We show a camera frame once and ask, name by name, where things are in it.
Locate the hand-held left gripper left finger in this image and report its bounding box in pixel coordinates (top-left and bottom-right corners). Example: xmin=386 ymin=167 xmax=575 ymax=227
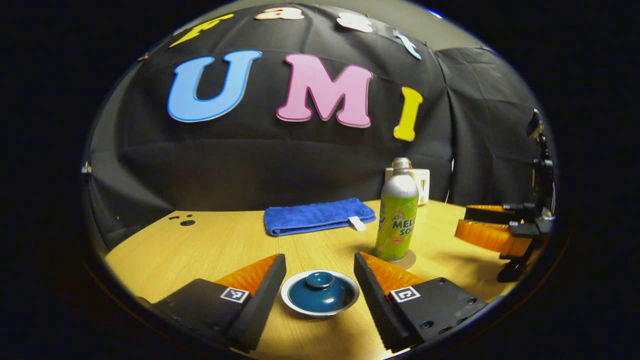
xmin=137 ymin=253 xmax=287 ymax=353

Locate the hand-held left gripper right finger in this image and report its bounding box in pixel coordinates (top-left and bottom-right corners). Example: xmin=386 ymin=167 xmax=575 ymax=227
xmin=353 ymin=251 xmax=488 ymax=353

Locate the round brown coaster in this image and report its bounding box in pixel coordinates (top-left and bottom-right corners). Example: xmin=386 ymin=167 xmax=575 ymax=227
xmin=367 ymin=249 xmax=417 ymax=271

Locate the teal teacup lid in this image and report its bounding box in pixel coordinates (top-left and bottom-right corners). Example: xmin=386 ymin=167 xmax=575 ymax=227
xmin=288 ymin=271 xmax=356 ymax=313

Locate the teal white teacup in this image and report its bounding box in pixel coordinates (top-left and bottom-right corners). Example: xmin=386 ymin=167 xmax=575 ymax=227
xmin=280 ymin=270 xmax=360 ymax=318

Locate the silver green water bottle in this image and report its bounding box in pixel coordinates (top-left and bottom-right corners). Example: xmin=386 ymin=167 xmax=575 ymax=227
xmin=375 ymin=157 xmax=420 ymax=264

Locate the white toaster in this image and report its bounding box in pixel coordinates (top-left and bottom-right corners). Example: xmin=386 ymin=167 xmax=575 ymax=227
xmin=384 ymin=167 xmax=431 ymax=206

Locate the blue folded towel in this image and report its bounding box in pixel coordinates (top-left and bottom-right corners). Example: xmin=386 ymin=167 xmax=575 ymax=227
xmin=263 ymin=197 xmax=377 ymax=237

